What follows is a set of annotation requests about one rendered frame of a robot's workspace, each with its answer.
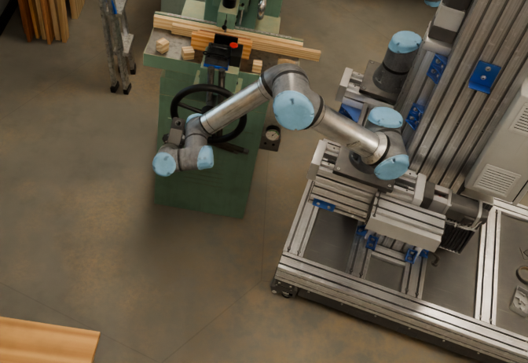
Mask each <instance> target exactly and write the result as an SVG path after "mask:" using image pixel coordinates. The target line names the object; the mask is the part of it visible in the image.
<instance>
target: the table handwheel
mask: <svg viewBox="0 0 528 363"><path fill-rule="evenodd" d="M203 91H204V92H212V93H216V94H220V95H222V96H223V97H226V98H229V97H231V96H233V95H234V93H232V92H230V91H229V90H227V89H225V88H223V87H220V86H216V85H212V84H204V83H203V84H195V85H191V86H187V87H186V88H184V89H182V90H180V91H179V92H178V93H177V94H176V95H175V96H174V98H173V100H172V102H171V104H170V116H171V118H172V119H173V118H174V117H177V118H179V116H178V106H179V107H182V108H186V109H188V110H190V111H193V112H195V113H200V114H202V115H203V114H204V113H205V112H207V111H209V110H211V109H212V108H213V107H215V105H216V102H217V98H218V96H216V95H213V98H212V101H208V102H207V103H206V106H204V107H202V110H201V109H198V108H194V107H192V106H189V105H187V104H184V103H181V102H180V101H181V100H182V99H183V98H184V97H185V96H187V95H189V94H192V93H195V92H203ZM246 123H247V114H245V115H243V116H241V117H240V121H239V123H238V125H237V127H236V129H235V130H233V131H232V132H230V133H229V134H226V135H223V136H218V137H216V134H215V133H214V134H212V135H211V137H208V138H207V143H208V144H220V143H224V142H227V141H231V140H233V139H234V138H236V137H238V136H239V135H240V134H241V133H242V131H243V130H244V128H245V126H246Z"/></svg>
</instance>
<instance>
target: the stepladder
mask: <svg viewBox="0 0 528 363"><path fill-rule="evenodd" d="M106 2H107V4H108V7H107V8H106ZM106 2H105V0H99V5H100V10H101V20H102V25H103V31H104V40H105V46H106V51H107V57H108V66H109V72H110V77H111V83H112V86H111V87H110V89H111V92H112V93H115V92H116V91H117V89H118V88H119V81H117V80H116V69H115V63H114V57H113V54H114V55H117V57H118V63H119V67H118V69H119V73H120V74H121V79H122V83H123V94H127V95H128V94H129V92H130V89H131V83H130V80H129V75H128V71H127V62H126V58H125V57H128V59H129V63H130V74H131V75H135V73H136V64H135V63H134V55H133V50H132V43H133V40H134V35H132V34H130V33H129V28H128V24H127V16H126V11H125V7H126V4H127V0H106ZM108 16H110V21H111V25H112V33H113V37H114V41H115V48H114V50H113V52H112V41H111V35H110V30H109V24H108ZM119 18H121V21H122V26H123V33H121V31H120V26H119Z"/></svg>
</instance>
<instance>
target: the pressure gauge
mask: <svg viewBox="0 0 528 363"><path fill-rule="evenodd" d="M272 134H274V135H273V136H272ZM265 136H266V138H267V139H268V140H271V141H276V140H278V139H279V138H280V136H281V129H280V128H279V127H278V126H274V125H271V126H268V127H267V128H266V132H265Z"/></svg>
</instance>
